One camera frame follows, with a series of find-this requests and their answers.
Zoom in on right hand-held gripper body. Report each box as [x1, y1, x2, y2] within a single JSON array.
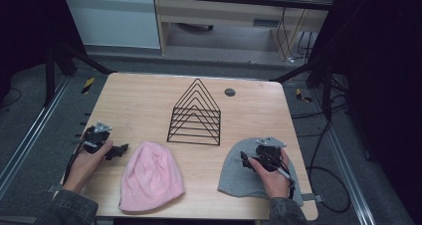
[[249, 135, 288, 173]]

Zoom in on person's left hand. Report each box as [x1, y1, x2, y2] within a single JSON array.
[[62, 139, 114, 195]]

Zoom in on person's right hand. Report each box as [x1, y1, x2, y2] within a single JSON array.
[[248, 148, 291, 200]]

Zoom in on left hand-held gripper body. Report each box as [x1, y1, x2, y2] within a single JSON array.
[[80, 120, 113, 155]]

